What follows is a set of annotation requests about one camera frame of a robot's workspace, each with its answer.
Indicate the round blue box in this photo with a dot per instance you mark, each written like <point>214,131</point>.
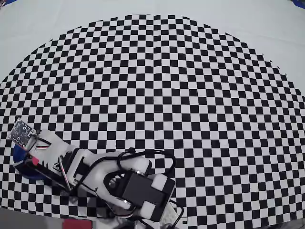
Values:
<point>19,156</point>

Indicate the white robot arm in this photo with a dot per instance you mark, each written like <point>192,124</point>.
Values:
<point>133,164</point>

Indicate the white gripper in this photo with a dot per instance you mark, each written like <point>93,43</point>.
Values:
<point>41,167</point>

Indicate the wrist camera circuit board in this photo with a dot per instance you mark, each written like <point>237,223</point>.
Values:
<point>22,133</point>

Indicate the red flat object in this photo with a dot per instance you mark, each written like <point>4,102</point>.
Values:
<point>77,224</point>

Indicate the black white checkered mat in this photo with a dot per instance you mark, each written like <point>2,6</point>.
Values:
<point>190,95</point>

